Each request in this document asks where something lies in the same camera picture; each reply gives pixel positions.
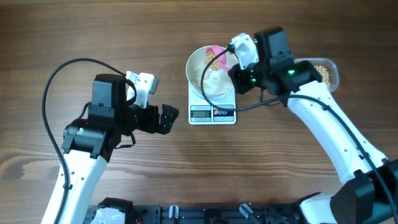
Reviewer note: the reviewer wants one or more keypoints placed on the white digital kitchen scale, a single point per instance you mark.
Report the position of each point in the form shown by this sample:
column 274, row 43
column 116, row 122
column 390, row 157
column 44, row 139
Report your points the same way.
column 200, row 112

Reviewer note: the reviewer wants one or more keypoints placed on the white bowl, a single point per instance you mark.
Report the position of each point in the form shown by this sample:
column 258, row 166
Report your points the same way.
column 216, row 80

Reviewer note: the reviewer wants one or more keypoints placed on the clear plastic container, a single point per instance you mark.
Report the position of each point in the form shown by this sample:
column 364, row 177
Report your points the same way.
column 331, row 67

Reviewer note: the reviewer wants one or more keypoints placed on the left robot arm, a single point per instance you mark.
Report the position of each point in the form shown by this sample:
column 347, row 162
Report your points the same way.
column 119, row 105

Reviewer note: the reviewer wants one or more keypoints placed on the pink plastic measuring scoop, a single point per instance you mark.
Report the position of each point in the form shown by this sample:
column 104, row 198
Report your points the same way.
column 219, row 55

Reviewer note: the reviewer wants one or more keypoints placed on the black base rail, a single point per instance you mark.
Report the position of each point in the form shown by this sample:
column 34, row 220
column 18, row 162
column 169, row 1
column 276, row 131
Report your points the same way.
column 174, row 214

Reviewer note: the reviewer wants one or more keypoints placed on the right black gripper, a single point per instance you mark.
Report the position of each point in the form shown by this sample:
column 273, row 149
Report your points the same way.
column 241, row 85

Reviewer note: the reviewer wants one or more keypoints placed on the pile of soybeans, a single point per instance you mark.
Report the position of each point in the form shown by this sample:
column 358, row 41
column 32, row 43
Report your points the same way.
column 324, row 73

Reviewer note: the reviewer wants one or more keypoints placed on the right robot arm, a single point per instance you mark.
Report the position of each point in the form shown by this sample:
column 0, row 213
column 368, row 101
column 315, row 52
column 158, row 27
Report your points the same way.
column 369, row 179

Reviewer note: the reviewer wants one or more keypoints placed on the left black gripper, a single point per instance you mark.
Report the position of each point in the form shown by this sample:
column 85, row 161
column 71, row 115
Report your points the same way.
column 152, row 126

